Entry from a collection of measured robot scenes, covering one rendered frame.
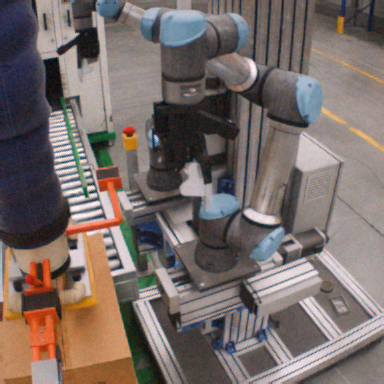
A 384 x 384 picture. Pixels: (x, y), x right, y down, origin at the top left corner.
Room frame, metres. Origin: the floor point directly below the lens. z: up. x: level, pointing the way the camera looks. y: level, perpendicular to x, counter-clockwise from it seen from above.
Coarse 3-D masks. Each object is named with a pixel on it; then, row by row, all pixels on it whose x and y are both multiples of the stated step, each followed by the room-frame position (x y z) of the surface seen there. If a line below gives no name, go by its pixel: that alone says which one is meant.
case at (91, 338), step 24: (96, 240) 1.17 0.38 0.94; (96, 264) 1.04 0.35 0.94; (96, 288) 0.93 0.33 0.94; (72, 312) 0.82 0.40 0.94; (96, 312) 0.82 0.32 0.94; (120, 312) 0.83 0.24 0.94; (24, 336) 0.70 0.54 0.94; (72, 336) 0.72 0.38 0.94; (96, 336) 0.72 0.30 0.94; (120, 336) 0.73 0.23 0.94; (24, 360) 0.61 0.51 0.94; (72, 360) 0.63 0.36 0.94; (96, 360) 0.64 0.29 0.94; (120, 360) 0.65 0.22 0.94
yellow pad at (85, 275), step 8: (80, 232) 1.07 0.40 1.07; (72, 240) 1.03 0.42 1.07; (80, 240) 1.03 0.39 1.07; (72, 248) 0.97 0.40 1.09; (80, 248) 0.99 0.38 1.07; (88, 248) 1.00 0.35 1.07; (88, 256) 0.95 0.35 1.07; (88, 264) 0.92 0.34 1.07; (72, 272) 0.85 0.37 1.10; (80, 272) 0.88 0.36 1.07; (88, 272) 0.88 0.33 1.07; (64, 280) 0.84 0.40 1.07; (72, 280) 0.84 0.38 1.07; (80, 280) 0.84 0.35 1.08; (88, 280) 0.84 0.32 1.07; (64, 288) 0.81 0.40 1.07; (88, 288) 0.81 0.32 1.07; (88, 296) 0.78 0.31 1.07; (96, 296) 0.79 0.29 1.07; (72, 304) 0.75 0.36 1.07; (80, 304) 0.75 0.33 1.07; (88, 304) 0.76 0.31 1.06; (96, 304) 0.76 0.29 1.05
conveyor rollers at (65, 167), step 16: (64, 128) 3.00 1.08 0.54; (64, 144) 2.74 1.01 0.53; (80, 144) 2.71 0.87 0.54; (64, 160) 2.48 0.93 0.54; (80, 160) 2.46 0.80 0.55; (64, 176) 2.30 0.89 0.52; (64, 192) 2.06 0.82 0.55; (80, 192) 2.08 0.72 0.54; (80, 208) 1.91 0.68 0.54; (96, 208) 1.93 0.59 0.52; (112, 256) 1.52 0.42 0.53
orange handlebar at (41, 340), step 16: (112, 192) 1.15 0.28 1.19; (80, 224) 0.97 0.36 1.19; (96, 224) 0.97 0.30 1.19; (112, 224) 0.99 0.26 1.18; (32, 272) 0.76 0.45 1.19; (48, 272) 0.76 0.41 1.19; (32, 288) 0.70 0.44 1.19; (32, 320) 0.59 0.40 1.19; (48, 320) 0.59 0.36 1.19; (32, 336) 0.54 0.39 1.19; (48, 336) 0.54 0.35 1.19; (32, 352) 0.50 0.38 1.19; (48, 352) 0.50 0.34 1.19
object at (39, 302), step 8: (40, 288) 0.68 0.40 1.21; (48, 288) 0.69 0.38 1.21; (24, 296) 0.66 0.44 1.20; (32, 296) 0.66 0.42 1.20; (40, 296) 0.67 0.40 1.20; (48, 296) 0.67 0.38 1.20; (56, 296) 0.66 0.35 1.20; (24, 304) 0.63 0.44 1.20; (32, 304) 0.64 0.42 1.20; (40, 304) 0.64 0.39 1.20; (48, 304) 0.64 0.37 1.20; (56, 304) 0.64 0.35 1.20; (24, 312) 0.60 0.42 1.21; (32, 312) 0.60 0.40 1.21; (40, 312) 0.61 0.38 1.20; (48, 312) 0.61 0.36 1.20; (56, 312) 0.62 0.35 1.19; (40, 320) 0.60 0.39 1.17; (56, 320) 0.62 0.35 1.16
